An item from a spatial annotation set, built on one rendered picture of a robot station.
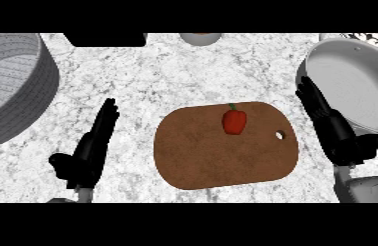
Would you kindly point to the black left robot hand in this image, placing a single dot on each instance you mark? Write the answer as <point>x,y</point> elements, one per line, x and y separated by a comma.
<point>88,150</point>

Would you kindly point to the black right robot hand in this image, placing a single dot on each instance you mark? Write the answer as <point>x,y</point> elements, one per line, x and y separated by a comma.
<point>339,136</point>

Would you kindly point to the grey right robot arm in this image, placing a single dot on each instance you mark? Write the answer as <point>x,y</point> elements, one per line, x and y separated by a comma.
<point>354,186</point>

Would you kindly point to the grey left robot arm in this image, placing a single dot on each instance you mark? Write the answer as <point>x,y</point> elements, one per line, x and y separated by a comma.
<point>78,195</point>

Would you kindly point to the red bell pepper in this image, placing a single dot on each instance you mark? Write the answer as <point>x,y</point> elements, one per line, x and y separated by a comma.
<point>233,121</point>

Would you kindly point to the brown wooden cutting board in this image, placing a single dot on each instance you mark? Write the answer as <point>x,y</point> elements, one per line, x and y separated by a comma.
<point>226,145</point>

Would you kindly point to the grey round basin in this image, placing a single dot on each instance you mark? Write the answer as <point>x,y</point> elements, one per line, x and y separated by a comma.
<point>22,83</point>

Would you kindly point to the speckled dark object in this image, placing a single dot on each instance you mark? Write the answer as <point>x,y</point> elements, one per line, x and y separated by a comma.
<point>363,37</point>

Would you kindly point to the black flat appliance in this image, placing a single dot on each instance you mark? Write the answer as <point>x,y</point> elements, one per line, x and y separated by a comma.
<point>105,39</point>

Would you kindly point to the grey round bowl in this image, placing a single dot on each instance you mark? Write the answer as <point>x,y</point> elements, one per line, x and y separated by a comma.
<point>199,38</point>

